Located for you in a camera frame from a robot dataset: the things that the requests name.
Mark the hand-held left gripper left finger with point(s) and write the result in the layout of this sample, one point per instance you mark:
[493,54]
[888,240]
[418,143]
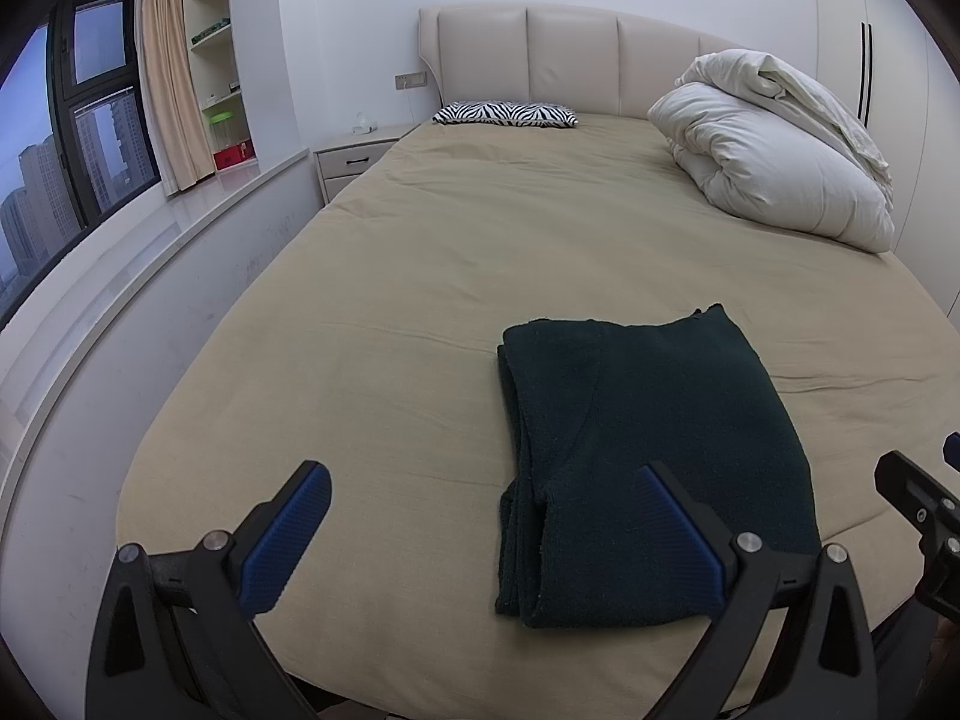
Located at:
[289,540]

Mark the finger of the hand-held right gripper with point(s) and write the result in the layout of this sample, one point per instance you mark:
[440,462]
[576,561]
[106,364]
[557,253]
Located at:
[952,450]
[911,484]

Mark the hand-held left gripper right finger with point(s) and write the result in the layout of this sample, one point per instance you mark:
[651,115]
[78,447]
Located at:
[675,540]

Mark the dark green sweater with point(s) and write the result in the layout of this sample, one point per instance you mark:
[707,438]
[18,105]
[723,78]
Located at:
[637,405]

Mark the person's leg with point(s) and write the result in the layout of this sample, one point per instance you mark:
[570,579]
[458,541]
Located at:
[904,660]

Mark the white window sill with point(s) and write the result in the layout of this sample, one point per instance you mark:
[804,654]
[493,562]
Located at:
[150,240]

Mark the white folded duvet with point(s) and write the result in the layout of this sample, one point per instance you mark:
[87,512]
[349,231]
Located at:
[772,165]

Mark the bed with beige sheet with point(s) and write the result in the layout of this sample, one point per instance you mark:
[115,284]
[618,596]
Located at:
[450,240]

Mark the white wardrobe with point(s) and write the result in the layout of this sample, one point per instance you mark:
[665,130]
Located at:
[900,90]

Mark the white nightstand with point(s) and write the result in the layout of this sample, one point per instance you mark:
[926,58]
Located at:
[345,165]

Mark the red box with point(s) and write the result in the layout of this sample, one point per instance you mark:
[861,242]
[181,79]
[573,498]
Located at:
[231,157]

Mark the green lidded container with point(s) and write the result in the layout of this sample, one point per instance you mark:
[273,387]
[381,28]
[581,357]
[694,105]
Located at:
[220,118]

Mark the dark framed window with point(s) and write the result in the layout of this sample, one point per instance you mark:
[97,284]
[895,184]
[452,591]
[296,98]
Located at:
[45,187]

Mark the zebra print pillow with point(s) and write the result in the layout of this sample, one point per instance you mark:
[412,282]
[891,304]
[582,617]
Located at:
[502,114]

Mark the beige curtain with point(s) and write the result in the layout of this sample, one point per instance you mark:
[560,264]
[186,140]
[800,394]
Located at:
[172,75]

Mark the beige padded headboard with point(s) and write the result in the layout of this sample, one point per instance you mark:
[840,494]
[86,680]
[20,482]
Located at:
[570,60]

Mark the white shelf unit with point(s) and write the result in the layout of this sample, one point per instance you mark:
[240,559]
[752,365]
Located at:
[210,37]

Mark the wall socket panel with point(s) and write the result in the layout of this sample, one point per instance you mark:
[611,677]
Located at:
[410,79]

